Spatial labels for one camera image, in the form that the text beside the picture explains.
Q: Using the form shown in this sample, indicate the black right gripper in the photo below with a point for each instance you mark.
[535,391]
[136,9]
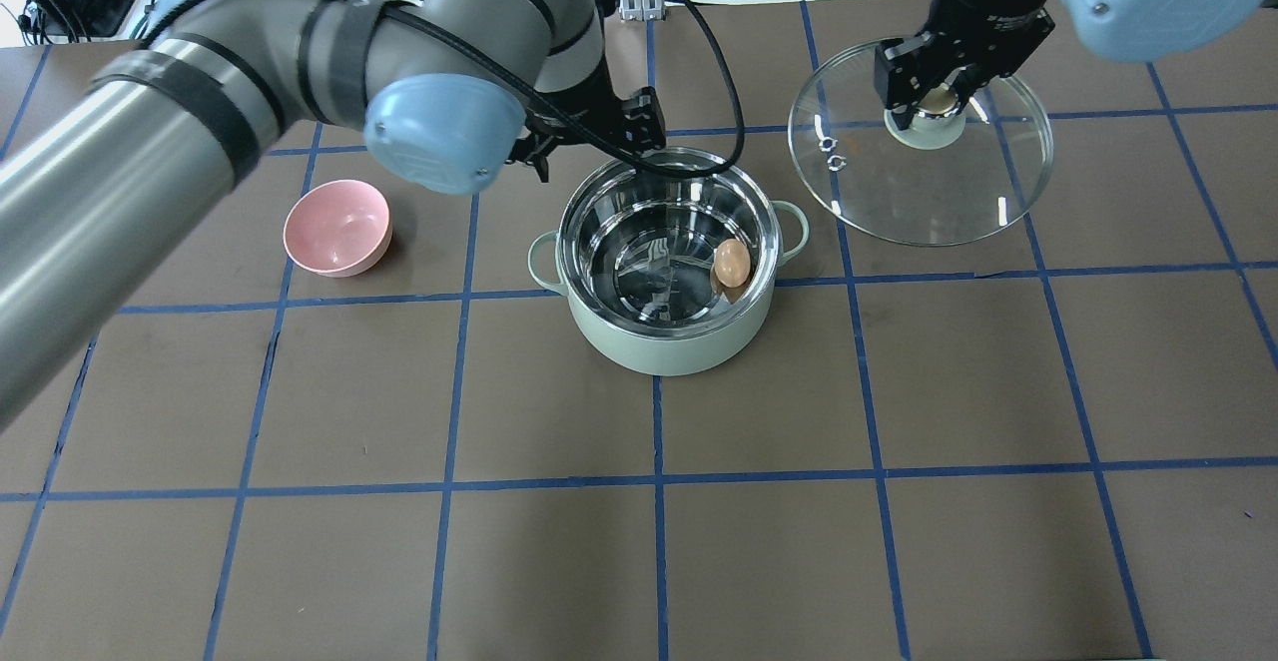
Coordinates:
[983,4]

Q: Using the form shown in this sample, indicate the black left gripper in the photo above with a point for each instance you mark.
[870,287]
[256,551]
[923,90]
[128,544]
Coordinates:
[587,89]

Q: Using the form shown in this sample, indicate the glass pot lid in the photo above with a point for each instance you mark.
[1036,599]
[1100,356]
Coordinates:
[956,173]

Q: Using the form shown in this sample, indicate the brown egg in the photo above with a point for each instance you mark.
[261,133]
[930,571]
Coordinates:
[732,263]

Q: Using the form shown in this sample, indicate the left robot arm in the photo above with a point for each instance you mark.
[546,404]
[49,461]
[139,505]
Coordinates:
[444,92]

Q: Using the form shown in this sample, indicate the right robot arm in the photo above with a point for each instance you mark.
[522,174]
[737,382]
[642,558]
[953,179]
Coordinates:
[1115,30]

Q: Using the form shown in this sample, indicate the pale green electric pot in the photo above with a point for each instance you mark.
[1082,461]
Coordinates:
[633,256]

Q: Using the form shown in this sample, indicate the pink plastic bowl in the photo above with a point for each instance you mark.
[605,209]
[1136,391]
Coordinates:
[339,229]

